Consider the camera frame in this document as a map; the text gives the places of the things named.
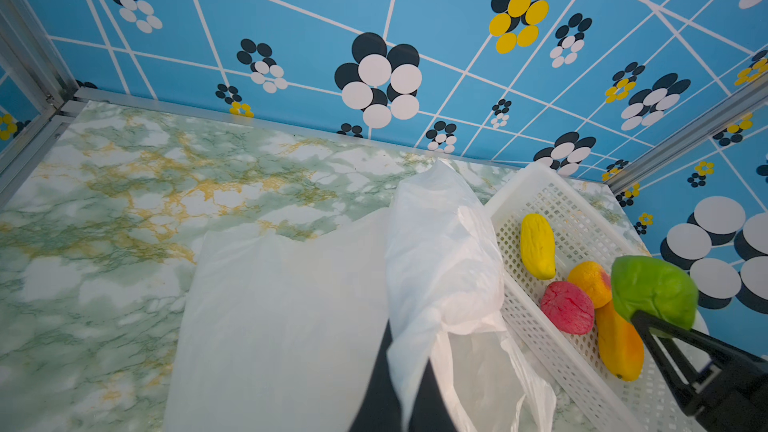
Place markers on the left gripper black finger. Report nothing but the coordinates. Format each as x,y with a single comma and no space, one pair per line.
381,410

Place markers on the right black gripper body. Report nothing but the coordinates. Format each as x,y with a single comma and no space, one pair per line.
730,396

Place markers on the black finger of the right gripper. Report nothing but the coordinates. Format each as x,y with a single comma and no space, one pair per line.
681,354

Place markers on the orange mango fruit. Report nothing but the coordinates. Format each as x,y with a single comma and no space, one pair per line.
621,348

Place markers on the green fruit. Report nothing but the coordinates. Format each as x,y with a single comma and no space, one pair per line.
654,286

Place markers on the translucent white plastic bag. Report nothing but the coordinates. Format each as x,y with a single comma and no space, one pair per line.
282,335

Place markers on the pink red fruit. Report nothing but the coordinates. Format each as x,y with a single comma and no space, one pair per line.
568,308

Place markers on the peach fruit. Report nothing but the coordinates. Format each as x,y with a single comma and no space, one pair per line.
592,279

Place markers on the yellow banana fruit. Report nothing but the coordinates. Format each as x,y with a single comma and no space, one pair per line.
537,247

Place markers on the white plastic mesh basket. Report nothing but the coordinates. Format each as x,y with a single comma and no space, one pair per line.
557,251

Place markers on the right aluminium corner post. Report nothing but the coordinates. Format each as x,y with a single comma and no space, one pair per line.
690,136

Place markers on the aluminium corner post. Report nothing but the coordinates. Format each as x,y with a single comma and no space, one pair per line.
31,59
690,136

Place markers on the left aluminium corner post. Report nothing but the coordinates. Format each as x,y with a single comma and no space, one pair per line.
31,59

